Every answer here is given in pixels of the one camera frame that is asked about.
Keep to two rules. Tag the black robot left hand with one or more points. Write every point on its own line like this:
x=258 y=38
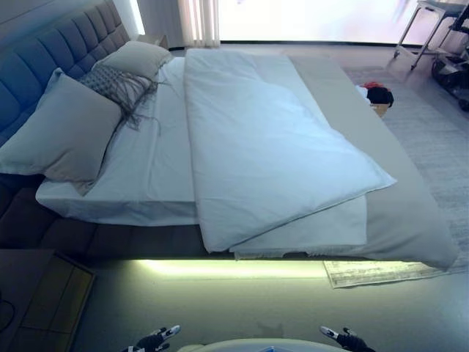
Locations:
x=155 y=339

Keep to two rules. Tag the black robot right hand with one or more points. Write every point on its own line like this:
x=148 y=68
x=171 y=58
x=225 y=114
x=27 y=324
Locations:
x=348 y=342

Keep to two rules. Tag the white duvet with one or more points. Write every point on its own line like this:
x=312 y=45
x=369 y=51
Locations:
x=256 y=128

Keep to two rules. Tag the under-bed light strip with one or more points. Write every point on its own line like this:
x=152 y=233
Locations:
x=220 y=267

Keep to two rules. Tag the dark wooden nightstand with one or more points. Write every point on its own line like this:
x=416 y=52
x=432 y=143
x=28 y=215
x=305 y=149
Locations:
x=47 y=293

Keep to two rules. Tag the white fitted mattress sheet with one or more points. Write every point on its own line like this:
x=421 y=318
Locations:
x=146 y=165

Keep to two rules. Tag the pale patterned rug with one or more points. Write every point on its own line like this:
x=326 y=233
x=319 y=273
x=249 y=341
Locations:
x=432 y=165

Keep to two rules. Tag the beige pillow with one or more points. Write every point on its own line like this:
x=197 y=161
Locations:
x=66 y=135
x=135 y=58

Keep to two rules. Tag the cardboard box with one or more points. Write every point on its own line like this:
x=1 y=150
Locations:
x=381 y=109

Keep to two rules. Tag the pile of dark clothes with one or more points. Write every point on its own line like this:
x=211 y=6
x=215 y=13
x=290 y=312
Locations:
x=379 y=96

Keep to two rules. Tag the grey fringed decorative pillow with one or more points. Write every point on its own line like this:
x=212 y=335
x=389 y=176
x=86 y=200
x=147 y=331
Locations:
x=110 y=82

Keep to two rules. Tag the light wooden nightstand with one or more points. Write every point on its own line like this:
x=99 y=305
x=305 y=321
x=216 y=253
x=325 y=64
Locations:
x=154 y=39

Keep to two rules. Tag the brown tufted headboard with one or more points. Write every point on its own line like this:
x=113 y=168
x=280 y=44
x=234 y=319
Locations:
x=36 y=55

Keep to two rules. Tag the cream curtain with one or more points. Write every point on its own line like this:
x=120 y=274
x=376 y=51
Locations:
x=198 y=22

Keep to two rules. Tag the black equipment cart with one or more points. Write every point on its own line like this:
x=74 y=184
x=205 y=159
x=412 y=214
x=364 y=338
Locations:
x=459 y=29

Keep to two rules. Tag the brown upholstered bed frame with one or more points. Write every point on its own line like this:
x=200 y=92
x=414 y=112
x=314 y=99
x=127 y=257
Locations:
x=73 y=234

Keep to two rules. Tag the grey metal frame table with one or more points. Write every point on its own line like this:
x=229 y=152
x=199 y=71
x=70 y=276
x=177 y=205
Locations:
x=439 y=5

